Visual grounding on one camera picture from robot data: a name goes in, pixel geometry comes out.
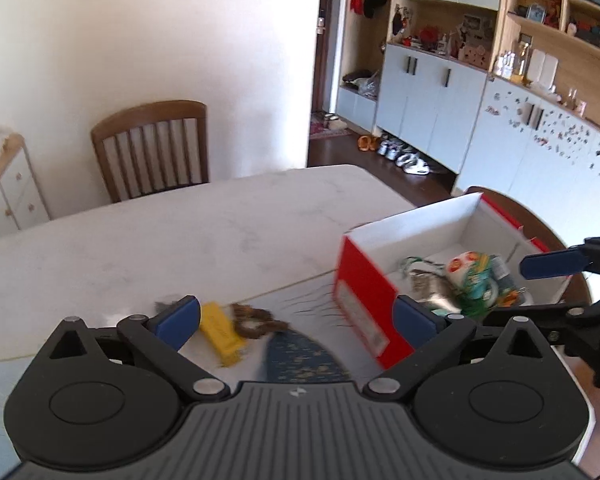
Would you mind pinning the red and white cardboard box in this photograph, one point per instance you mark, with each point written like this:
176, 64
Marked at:
365, 290

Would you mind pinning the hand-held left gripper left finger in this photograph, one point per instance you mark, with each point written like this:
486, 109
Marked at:
180, 320

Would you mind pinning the white sideboard with wooden top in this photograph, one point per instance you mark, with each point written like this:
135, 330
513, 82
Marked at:
10, 190

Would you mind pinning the patterned doormat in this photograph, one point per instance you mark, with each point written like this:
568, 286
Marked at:
327, 127

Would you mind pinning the grey storage cabinet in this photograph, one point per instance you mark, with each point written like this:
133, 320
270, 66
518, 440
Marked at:
420, 95

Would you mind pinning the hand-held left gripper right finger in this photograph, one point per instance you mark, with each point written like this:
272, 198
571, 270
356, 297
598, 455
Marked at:
415, 320

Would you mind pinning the shelf knickknacks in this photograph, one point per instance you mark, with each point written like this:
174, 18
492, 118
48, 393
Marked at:
440, 35

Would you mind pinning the orange slippers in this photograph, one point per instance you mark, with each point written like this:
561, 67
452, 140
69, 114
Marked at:
365, 142

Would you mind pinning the blue printed mat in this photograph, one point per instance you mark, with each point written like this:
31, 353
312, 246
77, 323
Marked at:
300, 365

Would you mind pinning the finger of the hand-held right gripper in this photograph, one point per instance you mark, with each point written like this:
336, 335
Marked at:
550, 264
580, 320

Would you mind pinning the white and green plush sachet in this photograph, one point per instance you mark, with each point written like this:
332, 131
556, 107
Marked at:
467, 267

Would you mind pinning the white cabinet with stickers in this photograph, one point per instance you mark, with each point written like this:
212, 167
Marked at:
545, 160

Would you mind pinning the slate blue pouch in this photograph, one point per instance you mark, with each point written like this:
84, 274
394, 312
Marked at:
504, 269

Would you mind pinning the silver crumpled wrapper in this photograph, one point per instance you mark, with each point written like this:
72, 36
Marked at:
427, 285

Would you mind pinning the brown door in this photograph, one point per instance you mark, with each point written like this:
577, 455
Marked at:
325, 35

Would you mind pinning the grey plastic bag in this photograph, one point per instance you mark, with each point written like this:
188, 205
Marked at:
370, 85

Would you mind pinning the dark steel wool scrubber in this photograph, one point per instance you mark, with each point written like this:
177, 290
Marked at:
167, 305

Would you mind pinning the black bag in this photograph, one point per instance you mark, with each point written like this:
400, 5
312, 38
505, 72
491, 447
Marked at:
352, 77

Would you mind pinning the row of shoes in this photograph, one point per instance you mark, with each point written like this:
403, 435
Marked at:
402, 155

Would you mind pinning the yellow bar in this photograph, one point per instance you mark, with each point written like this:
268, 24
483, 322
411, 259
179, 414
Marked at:
222, 330

